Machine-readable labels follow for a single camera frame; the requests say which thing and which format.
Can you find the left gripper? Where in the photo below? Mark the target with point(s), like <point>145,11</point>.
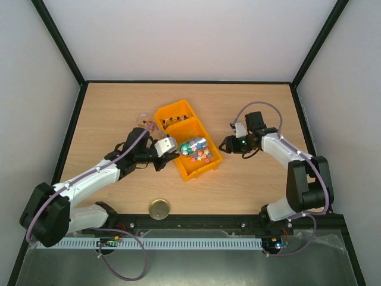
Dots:
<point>165,158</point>

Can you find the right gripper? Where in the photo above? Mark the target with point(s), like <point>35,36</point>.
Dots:
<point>229,144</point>

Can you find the yellow star candy bin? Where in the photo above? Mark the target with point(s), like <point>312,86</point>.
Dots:
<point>194,166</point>

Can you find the metal scoop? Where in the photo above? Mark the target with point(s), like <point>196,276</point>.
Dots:
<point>192,147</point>

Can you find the yellow lollipop bin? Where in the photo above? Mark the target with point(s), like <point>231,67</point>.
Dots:
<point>173,113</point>

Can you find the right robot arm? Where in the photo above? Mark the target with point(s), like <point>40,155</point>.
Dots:
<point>308,180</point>

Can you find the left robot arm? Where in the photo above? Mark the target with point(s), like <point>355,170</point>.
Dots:
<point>52,211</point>

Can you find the clear glass jar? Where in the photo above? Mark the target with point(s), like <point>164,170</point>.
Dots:
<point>144,120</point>

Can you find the gold jar lid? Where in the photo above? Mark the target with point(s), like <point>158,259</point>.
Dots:
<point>159,209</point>

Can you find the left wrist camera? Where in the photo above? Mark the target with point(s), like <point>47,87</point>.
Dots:
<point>165,145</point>

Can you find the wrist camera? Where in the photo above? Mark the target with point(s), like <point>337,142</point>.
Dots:
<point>165,145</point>
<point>239,129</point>

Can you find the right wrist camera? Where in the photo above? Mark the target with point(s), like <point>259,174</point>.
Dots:
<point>239,129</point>

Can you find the grey slotted cable duct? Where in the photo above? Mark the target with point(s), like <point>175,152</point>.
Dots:
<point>163,244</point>

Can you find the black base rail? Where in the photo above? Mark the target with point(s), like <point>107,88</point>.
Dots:
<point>190,222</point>

